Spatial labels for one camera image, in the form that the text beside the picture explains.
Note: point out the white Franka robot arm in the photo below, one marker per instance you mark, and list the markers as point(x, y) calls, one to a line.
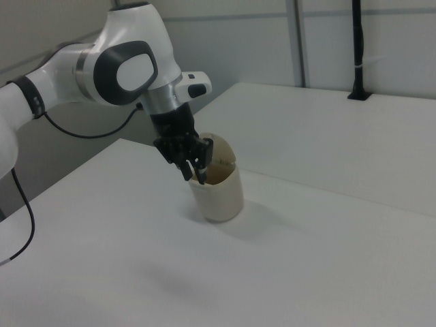
point(112, 64)

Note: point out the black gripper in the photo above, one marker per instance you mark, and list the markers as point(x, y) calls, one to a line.
point(175, 129)

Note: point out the small white trash can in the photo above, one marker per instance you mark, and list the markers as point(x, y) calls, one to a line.
point(221, 201)

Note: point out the black camera pole with clamp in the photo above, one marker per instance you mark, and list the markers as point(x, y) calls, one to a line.
point(358, 68)

